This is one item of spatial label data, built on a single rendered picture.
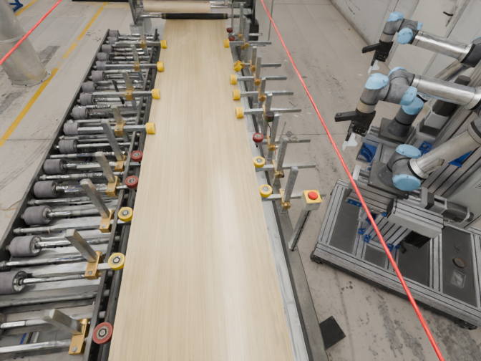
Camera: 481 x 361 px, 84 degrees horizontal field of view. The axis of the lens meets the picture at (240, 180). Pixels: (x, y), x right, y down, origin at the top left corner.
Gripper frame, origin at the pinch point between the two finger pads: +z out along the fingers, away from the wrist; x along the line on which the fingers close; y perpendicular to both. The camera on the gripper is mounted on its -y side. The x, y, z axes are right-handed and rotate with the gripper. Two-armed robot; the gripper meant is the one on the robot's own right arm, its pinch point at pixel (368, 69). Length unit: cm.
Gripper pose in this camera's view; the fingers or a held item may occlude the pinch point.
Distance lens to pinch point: 218.2
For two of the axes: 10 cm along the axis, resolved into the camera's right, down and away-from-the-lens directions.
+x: 4.3, -6.8, 5.9
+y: 9.0, 3.6, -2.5
